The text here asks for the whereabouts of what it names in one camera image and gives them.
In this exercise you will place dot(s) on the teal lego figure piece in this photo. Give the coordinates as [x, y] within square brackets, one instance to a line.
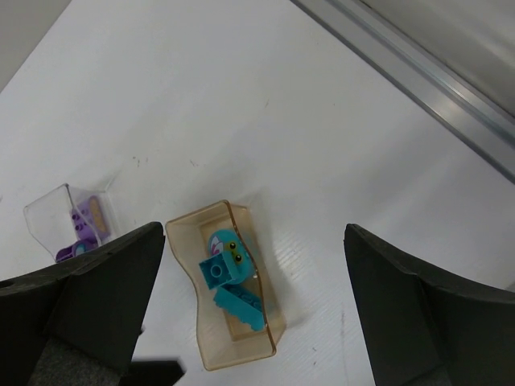
[227, 241]

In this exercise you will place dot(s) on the clear plastic container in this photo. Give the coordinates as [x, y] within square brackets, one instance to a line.
[49, 221]

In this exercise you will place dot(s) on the aluminium rail right side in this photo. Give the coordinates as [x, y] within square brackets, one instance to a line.
[461, 108]

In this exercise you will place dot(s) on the orange tinted plastic container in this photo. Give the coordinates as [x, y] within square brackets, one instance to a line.
[223, 340]

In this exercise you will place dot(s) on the small teal square lego brick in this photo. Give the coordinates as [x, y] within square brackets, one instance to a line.
[218, 270]

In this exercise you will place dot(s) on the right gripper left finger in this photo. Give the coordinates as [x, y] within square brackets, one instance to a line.
[94, 303]

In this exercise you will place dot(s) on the purple rounded lego brick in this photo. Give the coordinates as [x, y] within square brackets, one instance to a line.
[89, 221]

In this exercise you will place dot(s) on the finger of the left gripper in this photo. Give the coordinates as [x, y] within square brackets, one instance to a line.
[153, 373]

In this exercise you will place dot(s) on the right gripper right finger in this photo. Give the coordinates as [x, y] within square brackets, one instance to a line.
[424, 325]

